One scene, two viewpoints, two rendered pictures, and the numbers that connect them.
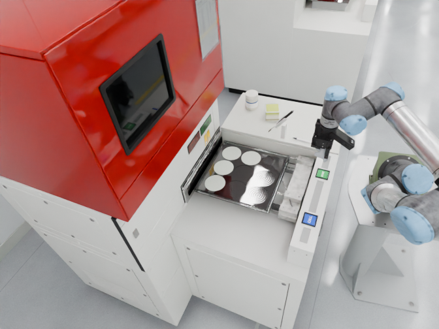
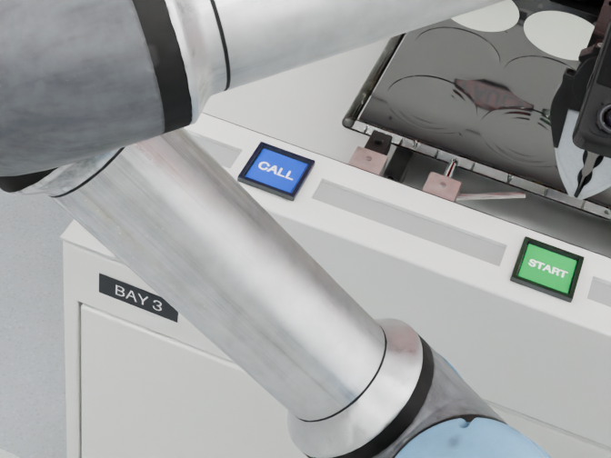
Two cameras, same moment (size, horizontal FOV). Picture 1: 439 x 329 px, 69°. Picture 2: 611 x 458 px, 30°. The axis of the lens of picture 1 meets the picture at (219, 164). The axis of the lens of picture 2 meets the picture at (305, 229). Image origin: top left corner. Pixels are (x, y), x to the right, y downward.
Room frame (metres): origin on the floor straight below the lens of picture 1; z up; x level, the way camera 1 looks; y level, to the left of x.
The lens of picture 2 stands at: (0.52, -1.10, 1.67)
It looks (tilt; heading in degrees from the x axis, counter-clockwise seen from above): 45 degrees down; 75
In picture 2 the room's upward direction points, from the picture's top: 11 degrees clockwise
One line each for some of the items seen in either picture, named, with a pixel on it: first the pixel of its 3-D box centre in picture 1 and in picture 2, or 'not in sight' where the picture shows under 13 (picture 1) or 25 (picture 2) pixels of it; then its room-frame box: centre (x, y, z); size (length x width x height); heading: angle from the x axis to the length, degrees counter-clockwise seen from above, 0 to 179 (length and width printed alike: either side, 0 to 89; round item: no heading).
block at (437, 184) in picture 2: (293, 196); (433, 209); (0.86, -0.32, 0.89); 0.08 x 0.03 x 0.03; 62
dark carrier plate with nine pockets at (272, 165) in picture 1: (243, 173); (545, 84); (1.04, -0.11, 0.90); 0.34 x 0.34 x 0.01; 62
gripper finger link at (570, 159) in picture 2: (321, 155); (578, 136); (0.92, -0.43, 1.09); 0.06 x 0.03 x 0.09; 61
